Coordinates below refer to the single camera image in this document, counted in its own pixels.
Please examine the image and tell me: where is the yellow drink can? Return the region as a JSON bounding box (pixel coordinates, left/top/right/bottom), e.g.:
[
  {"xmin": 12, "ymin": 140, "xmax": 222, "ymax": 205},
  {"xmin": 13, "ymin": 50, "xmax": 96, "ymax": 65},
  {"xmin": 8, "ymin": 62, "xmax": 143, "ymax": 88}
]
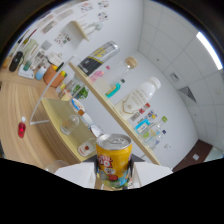
[{"xmin": 95, "ymin": 133, "xmax": 133, "ymax": 189}]

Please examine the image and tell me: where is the clear bottle orange cap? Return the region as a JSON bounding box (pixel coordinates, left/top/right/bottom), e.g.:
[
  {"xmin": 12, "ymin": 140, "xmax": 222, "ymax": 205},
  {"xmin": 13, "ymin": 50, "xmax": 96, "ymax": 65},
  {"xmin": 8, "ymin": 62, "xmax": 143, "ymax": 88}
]
[{"xmin": 60, "ymin": 109, "xmax": 86, "ymax": 136}]

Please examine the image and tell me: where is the small red liquid bottle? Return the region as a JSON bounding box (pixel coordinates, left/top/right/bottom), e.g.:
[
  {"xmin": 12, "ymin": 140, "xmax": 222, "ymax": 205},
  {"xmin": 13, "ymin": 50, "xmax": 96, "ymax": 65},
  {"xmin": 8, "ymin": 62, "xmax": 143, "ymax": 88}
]
[{"xmin": 17, "ymin": 115, "xmax": 27, "ymax": 139}]

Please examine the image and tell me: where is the teal cup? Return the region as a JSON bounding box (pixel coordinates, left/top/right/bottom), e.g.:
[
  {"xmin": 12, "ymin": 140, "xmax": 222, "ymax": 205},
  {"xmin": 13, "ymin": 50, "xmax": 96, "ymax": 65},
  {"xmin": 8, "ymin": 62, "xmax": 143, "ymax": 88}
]
[{"xmin": 22, "ymin": 59, "xmax": 33, "ymax": 72}]

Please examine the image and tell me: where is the clear bottle blue cap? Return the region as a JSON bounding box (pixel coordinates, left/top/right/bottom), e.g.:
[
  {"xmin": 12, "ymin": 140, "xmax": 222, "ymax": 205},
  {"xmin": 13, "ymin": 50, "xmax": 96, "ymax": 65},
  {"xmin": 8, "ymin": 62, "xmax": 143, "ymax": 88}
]
[{"xmin": 148, "ymin": 129, "xmax": 167, "ymax": 151}]

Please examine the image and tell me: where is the brown door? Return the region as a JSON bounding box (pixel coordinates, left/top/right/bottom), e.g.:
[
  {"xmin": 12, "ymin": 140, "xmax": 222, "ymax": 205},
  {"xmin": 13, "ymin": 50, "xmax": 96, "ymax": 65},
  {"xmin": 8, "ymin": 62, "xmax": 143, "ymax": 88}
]
[{"xmin": 171, "ymin": 139, "xmax": 214, "ymax": 173}]

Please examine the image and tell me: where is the blue bottle yellow cap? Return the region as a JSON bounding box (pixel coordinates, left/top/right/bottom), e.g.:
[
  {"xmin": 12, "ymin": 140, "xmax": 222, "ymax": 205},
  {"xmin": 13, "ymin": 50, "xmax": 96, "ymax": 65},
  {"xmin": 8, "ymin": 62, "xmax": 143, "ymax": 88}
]
[{"xmin": 134, "ymin": 113, "xmax": 158, "ymax": 135}]

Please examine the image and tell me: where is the two-tier wooden shelf rack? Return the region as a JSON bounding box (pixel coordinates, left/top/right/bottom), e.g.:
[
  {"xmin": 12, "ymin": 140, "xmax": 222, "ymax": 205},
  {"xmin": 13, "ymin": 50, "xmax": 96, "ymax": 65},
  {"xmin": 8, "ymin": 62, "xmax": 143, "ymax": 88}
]
[{"xmin": 29, "ymin": 54, "xmax": 161, "ymax": 166}]

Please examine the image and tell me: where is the blue rimmed bowl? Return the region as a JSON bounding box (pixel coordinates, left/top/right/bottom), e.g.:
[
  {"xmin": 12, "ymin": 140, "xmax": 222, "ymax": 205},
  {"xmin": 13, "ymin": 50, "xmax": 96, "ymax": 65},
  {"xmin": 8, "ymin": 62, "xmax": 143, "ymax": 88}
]
[{"xmin": 69, "ymin": 97, "xmax": 86, "ymax": 113}]

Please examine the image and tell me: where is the large white bottle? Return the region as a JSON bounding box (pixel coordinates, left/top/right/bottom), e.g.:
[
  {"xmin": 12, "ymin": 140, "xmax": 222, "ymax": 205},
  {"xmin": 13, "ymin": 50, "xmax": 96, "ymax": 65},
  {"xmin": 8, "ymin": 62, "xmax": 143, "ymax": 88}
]
[{"xmin": 114, "ymin": 76, "xmax": 162, "ymax": 122}]

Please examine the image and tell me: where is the green potted plant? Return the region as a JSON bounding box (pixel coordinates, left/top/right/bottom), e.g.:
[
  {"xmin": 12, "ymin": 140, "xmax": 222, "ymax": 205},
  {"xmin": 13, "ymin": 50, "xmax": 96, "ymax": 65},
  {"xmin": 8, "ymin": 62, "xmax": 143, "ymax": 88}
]
[{"xmin": 73, "ymin": 85, "xmax": 89, "ymax": 100}]

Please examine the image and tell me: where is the ceiling air vent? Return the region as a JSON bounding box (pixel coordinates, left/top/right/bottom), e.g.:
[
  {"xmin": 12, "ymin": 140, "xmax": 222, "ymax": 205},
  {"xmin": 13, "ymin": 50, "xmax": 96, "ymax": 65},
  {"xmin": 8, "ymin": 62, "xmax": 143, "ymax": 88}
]
[{"xmin": 178, "ymin": 85, "xmax": 198, "ymax": 103}]

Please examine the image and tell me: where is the small teal bottle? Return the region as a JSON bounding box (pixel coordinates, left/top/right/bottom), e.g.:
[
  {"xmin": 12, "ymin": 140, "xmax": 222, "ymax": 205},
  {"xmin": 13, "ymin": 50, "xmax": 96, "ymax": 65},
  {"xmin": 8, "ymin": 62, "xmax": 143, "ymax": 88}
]
[{"xmin": 105, "ymin": 78, "xmax": 126, "ymax": 99}]

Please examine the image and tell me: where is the small pink bottle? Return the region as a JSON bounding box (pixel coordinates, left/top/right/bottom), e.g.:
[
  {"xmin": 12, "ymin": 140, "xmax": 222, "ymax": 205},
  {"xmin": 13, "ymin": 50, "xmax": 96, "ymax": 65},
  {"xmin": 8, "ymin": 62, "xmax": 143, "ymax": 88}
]
[{"xmin": 89, "ymin": 65, "xmax": 111, "ymax": 83}]

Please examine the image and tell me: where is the orange storage basket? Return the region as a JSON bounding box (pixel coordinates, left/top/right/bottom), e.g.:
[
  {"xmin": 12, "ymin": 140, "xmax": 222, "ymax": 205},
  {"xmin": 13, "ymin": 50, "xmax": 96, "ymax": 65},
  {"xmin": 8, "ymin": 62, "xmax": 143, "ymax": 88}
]
[{"xmin": 43, "ymin": 64, "xmax": 67, "ymax": 88}]

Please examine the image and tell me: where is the glass jar cork lid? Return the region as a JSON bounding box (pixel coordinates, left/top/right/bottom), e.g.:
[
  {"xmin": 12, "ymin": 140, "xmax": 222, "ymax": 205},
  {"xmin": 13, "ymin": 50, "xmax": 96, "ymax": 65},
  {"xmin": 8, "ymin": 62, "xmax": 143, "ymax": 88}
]
[{"xmin": 96, "ymin": 56, "xmax": 138, "ymax": 91}]

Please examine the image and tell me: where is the light blue small bottle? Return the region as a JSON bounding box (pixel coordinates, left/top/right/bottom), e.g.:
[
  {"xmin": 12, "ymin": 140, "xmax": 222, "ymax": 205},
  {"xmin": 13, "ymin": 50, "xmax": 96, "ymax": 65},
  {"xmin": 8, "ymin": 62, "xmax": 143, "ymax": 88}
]
[{"xmin": 35, "ymin": 66, "xmax": 47, "ymax": 81}]

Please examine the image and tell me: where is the large black yellow can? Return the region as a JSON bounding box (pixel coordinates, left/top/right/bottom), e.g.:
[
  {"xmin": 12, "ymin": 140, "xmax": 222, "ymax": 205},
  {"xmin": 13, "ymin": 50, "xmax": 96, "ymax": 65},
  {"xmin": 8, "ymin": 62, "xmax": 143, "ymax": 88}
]
[{"xmin": 77, "ymin": 40, "xmax": 120, "ymax": 77}]

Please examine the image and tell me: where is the white electric cooker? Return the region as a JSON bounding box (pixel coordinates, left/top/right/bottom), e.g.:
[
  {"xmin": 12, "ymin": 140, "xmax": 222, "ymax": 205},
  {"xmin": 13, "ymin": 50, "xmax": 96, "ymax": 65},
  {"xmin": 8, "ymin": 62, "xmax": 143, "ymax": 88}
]
[{"xmin": 47, "ymin": 51, "xmax": 65, "ymax": 68}]

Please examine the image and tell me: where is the black kettle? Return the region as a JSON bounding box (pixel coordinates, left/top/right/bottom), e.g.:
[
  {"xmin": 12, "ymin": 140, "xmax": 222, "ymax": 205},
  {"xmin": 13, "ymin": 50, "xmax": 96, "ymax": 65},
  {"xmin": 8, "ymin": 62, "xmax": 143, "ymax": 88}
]
[{"xmin": 8, "ymin": 50, "xmax": 24, "ymax": 73}]

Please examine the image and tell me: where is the clear glass pitcher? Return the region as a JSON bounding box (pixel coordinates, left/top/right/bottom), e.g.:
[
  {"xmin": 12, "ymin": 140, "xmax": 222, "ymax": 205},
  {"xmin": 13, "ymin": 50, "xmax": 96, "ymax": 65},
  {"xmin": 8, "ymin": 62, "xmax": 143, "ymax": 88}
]
[{"xmin": 21, "ymin": 38, "xmax": 39, "ymax": 63}]

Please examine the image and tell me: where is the ceiling light panel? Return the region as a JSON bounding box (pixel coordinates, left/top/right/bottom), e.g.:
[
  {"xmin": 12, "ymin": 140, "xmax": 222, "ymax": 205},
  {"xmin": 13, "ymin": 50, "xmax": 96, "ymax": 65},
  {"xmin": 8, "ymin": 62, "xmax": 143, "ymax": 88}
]
[{"xmin": 195, "ymin": 31, "xmax": 224, "ymax": 71}]

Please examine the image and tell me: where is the white figurine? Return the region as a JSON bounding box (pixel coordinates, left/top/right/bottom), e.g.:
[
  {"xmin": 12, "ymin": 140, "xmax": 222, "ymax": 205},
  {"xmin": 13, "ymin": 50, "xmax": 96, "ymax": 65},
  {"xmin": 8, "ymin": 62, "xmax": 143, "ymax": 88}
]
[{"xmin": 81, "ymin": 21, "xmax": 104, "ymax": 36}]

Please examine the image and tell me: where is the red wall poster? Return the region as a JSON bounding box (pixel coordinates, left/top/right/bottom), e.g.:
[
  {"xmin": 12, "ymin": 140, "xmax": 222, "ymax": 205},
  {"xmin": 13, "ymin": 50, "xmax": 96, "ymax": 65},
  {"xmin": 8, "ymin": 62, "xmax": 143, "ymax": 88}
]
[{"xmin": 129, "ymin": 103, "xmax": 151, "ymax": 123}]

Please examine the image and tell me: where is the wooden wall shelf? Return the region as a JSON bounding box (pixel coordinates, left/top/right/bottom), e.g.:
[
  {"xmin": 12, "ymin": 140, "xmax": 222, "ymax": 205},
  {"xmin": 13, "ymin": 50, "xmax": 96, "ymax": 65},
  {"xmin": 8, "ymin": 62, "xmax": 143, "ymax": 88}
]
[{"xmin": 64, "ymin": 20, "xmax": 90, "ymax": 43}]

